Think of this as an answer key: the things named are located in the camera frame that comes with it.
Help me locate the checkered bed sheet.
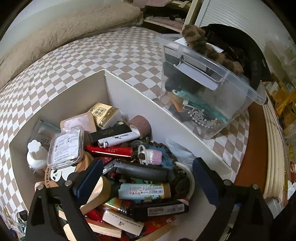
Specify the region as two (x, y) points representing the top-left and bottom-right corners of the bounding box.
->
(0, 26), (250, 223)

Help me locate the white black lighter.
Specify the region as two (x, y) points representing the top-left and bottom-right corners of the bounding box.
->
(98, 131), (140, 148)

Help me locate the white round jar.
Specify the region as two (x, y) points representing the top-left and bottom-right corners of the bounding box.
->
(27, 140), (48, 171)

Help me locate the white cardboard shoe box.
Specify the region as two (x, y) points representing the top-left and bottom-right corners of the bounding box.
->
(9, 68), (234, 241)

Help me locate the clear plastic storage bin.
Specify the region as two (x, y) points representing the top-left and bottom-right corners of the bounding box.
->
(156, 34), (266, 139)

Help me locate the gold white small box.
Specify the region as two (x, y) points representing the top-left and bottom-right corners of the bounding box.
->
(89, 102), (122, 130)

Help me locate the black lighter barcode label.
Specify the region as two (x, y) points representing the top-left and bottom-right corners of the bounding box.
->
(126, 199), (189, 221)

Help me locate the dark grey rectangular case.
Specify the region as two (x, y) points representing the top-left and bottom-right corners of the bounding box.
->
(114, 161), (175, 183)

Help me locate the beige duvet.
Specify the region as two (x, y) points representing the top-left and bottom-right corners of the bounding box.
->
(1, 2), (141, 88)

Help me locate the clear plastic clamshell pack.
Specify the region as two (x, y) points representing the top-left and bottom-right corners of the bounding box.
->
(47, 125), (84, 170)

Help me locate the silver tiara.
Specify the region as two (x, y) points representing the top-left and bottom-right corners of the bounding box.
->
(187, 108), (221, 129)

